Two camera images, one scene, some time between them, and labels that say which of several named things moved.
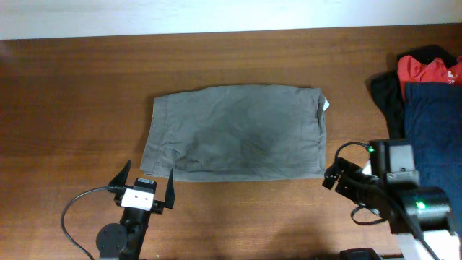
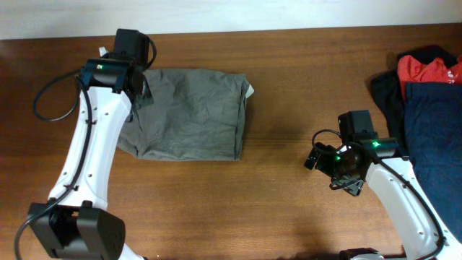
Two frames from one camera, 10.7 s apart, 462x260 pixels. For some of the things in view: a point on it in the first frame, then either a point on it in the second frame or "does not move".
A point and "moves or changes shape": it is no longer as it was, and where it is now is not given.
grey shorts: [237, 133] moves or changes shape
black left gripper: [157, 206] → [148, 99]
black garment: [386, 87] does not move
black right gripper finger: [330, 176] → [312, 159]
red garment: [435, 71] does not move
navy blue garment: [434, 118] does not move
